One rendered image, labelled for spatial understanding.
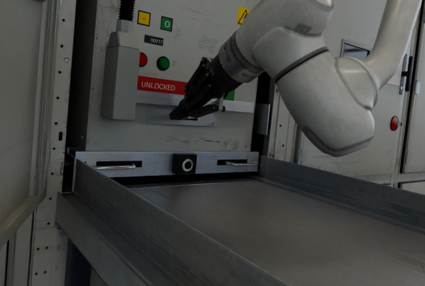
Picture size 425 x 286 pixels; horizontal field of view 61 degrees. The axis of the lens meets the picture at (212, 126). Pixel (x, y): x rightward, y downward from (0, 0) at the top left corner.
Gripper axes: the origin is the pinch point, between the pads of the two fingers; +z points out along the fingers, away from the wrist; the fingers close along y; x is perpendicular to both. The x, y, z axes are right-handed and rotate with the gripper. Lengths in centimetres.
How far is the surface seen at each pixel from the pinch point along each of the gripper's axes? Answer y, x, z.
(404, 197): 30, 33, -26
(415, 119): -5, 118, -2
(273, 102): -5.7, 33.1, 0.4
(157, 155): 7.2, -2.1, 10.9
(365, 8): -36, 71, -20
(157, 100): -3.0, -5.1, 1.8
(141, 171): 10.5, -6.0, 12.8
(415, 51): -30, 114, -14
